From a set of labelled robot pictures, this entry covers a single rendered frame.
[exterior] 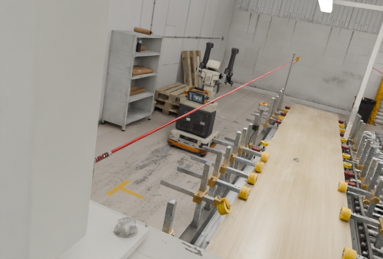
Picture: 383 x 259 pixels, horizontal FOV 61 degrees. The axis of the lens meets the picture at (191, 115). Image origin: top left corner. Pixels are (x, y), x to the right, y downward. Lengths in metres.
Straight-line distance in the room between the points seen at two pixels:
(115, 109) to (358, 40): 7.54
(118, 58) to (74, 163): 5.10
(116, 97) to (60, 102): 5.22
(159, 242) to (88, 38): 0.15
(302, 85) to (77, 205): 10.64
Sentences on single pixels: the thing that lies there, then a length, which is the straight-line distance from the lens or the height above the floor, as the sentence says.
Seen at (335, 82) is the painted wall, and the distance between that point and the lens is 10.77.
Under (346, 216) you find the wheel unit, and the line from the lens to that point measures 2.41.
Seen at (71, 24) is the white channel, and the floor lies 1.97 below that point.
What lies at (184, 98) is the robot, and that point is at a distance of 4.90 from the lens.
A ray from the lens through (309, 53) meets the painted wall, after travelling 10.72.
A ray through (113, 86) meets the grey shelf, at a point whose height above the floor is 0.68.
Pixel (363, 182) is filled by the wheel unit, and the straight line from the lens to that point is 3.29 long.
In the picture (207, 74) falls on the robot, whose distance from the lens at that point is 5.09.
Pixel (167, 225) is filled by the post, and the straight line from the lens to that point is 1.64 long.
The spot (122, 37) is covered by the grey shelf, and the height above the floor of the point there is 1.47.
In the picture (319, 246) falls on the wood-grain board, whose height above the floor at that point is 0.90.
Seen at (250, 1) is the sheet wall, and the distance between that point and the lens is 11.04.
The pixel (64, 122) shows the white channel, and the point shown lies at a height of 1.92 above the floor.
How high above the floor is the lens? 1.98
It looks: 17 degrees down
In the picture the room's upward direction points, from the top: 11 degrees clockwise
